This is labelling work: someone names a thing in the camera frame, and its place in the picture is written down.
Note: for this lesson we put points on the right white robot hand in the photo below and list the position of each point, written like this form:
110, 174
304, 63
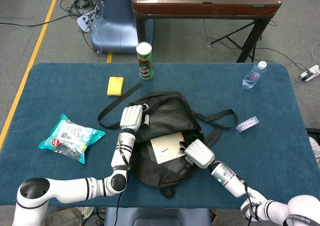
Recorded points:
200, 154

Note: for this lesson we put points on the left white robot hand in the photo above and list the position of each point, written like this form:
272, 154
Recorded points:
131, 117

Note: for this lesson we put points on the white paper booklet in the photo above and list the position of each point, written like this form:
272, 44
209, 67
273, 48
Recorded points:
165, 148

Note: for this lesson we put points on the black fabric backpack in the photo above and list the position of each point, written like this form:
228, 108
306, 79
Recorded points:
170, 113

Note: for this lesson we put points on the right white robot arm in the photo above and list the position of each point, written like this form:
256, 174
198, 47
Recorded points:
275, 208

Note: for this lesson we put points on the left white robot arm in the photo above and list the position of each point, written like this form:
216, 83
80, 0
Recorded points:
72, 187

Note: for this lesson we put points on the teal snack packet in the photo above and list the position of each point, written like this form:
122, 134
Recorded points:
71, 138

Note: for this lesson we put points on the yellow sponge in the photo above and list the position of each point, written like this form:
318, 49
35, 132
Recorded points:
115, 86

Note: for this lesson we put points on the green Pringles can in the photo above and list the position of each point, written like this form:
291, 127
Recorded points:
145, 63

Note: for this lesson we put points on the clear plastic water bottle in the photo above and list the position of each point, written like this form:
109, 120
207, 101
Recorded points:
252, 77

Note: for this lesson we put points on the white power strip with plugs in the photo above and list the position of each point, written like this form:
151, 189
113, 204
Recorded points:
86, 20

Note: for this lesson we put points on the brown mahjong table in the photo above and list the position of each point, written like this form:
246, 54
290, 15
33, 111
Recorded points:
205, 6

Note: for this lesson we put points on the blue-grey machine pedestal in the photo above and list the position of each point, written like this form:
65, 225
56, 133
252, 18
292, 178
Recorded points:
115, 23

